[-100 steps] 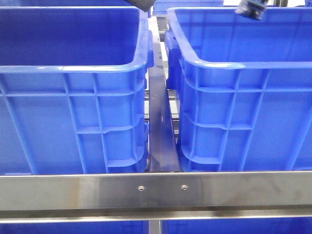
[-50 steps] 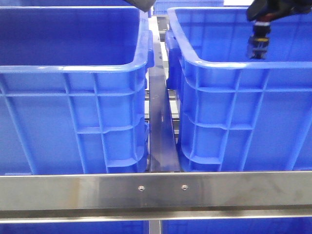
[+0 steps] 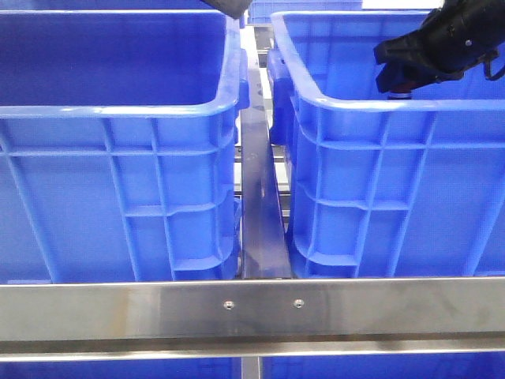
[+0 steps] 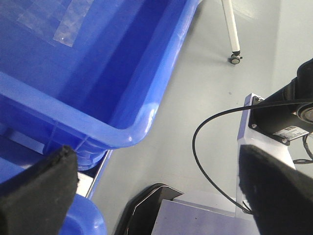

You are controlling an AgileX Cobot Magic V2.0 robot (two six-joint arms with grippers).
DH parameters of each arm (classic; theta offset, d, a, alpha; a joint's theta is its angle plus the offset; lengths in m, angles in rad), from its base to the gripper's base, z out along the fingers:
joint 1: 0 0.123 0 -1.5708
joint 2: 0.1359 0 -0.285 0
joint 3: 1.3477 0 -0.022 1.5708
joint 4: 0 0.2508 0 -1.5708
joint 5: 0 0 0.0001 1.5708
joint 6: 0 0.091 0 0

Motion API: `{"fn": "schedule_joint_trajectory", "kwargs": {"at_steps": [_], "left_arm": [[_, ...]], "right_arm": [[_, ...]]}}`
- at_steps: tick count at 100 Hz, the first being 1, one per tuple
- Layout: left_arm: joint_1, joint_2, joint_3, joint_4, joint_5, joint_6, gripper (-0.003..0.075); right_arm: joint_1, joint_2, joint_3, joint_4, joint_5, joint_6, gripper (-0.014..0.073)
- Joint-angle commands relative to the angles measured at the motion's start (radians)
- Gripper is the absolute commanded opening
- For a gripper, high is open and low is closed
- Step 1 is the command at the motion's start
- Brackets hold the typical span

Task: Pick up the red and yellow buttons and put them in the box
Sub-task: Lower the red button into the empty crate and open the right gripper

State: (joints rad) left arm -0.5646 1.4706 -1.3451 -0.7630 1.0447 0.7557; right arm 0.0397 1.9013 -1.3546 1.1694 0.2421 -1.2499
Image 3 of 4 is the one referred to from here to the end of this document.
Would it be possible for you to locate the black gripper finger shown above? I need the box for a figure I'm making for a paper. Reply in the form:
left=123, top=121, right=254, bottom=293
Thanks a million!
left=202, top=0, right=252, bottom=18

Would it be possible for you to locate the black covered gripper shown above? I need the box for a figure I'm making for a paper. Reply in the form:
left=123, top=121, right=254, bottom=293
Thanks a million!
left=373, top=1, right=504, bottom=93

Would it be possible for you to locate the red emergency stop button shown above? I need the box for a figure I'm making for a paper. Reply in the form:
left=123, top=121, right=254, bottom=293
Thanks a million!
left=387, top=84, right=413, bottom=100

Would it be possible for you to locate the far centre blue crate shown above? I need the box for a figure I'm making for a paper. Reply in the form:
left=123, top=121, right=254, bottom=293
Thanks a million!
left=248, top=0, right=363, bottom=24

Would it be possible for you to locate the left blue plastic crate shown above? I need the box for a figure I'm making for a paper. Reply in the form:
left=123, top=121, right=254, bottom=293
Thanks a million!
left=1, top=10, right=249, bottom=284

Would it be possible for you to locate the blue plastic crate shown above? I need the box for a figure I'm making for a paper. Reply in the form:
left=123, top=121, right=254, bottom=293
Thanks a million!
left=267, top=11, right=504, bottom=278
left=1, top=10, right=249, bottom=284

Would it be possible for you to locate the right blue plastic crate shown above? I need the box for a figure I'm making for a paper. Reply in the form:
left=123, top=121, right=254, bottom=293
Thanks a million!
left=267, top=11, right=504, bottom=278

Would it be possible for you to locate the steel centre divider bar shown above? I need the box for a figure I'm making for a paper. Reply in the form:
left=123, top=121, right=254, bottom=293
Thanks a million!
left=241, top=26, right=292, bottom=280

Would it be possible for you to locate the lower right blue crate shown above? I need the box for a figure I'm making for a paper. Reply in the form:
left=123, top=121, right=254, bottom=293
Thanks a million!
left=263, top=352, right=504, bottom=378

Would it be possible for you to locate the lower left blue crate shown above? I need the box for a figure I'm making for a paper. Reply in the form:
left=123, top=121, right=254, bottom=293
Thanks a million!
left=1, top=358, right=241, bottom=378

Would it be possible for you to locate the stainless steel front rail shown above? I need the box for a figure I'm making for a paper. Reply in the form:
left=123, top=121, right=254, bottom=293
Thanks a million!
left=1, top=277, right=504, bottom=362

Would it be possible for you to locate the steel vertical post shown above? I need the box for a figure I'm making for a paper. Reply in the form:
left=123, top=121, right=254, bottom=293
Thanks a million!
left=241, top=356, right=263, bottom=379

